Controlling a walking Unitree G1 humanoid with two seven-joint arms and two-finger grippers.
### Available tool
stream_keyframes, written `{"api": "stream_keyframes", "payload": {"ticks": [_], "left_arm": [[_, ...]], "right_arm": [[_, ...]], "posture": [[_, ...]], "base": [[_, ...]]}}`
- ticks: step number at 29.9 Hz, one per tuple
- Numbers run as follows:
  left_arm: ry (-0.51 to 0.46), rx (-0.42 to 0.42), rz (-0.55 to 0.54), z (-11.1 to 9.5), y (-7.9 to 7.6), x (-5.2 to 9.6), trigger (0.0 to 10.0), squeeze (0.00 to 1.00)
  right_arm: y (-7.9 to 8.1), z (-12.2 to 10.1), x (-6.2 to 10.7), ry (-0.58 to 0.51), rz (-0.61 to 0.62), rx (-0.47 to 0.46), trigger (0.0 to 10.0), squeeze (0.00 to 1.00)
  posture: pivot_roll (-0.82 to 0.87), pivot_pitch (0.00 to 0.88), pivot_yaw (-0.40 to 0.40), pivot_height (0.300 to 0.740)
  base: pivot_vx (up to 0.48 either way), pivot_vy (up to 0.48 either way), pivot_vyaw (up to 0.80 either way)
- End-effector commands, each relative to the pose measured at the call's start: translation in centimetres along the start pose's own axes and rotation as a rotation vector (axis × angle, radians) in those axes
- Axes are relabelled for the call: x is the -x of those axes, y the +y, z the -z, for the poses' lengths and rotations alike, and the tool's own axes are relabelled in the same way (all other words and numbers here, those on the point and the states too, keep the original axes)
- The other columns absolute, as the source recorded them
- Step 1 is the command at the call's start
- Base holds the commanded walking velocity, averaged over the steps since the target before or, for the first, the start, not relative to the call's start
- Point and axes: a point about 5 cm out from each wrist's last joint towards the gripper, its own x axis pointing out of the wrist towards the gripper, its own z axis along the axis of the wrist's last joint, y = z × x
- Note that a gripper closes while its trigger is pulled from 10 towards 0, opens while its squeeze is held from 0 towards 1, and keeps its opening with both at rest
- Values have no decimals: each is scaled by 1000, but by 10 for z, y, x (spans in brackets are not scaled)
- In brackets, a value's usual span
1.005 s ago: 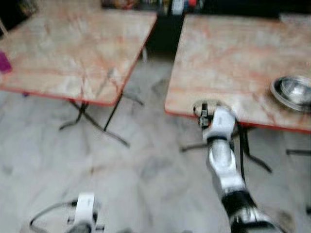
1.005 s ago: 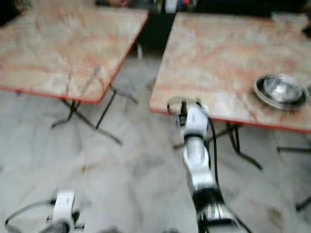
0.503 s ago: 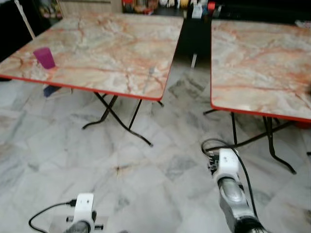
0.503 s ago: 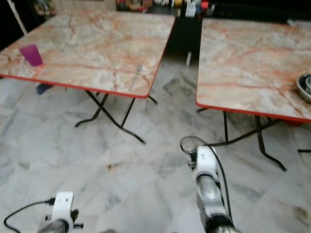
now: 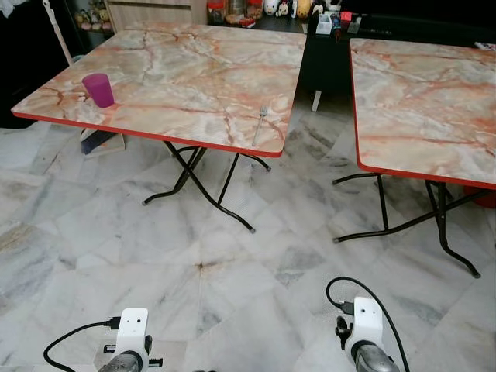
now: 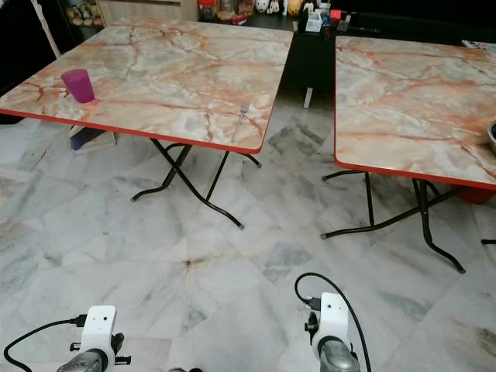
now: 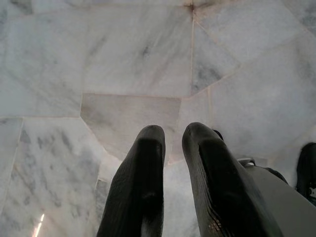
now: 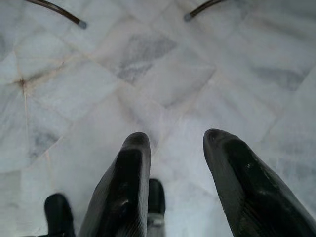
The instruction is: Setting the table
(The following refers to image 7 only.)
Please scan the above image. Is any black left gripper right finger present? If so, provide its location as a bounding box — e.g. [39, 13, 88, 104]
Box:
[182, 121, 283, 237]

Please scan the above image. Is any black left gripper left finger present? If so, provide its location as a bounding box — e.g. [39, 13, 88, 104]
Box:
[97, 124, 166, 237]

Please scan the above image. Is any black robot foot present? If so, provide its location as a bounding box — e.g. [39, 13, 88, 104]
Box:
[295, 142, 316, 206]

